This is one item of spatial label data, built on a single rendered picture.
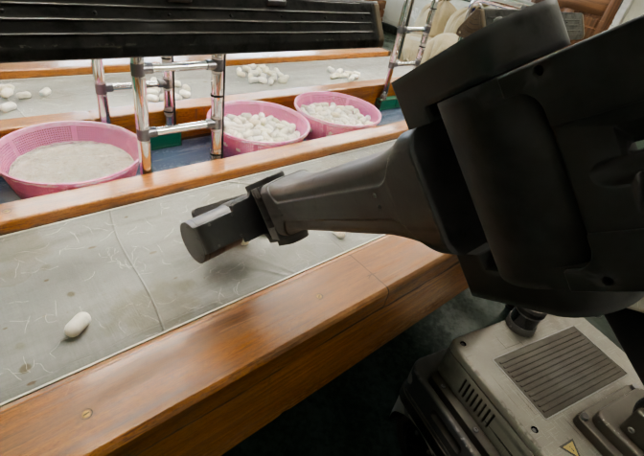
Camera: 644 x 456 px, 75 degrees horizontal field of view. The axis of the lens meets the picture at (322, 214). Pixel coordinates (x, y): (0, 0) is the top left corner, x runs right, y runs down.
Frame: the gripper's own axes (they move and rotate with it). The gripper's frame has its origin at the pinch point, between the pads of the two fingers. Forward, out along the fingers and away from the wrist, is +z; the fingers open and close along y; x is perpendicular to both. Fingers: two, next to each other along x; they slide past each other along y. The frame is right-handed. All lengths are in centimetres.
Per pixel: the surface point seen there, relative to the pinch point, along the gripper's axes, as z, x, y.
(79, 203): 11.0, -10.1, 15.8
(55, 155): 30.7, -23.1, 14.1
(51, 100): 52, -42, 8
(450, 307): 43, 63, -107
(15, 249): 9.3, -5.3, 26.0
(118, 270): 0.5, 2.2, 15.4
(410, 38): 223, -133, -388
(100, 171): 23.2, -16.9, 8.5
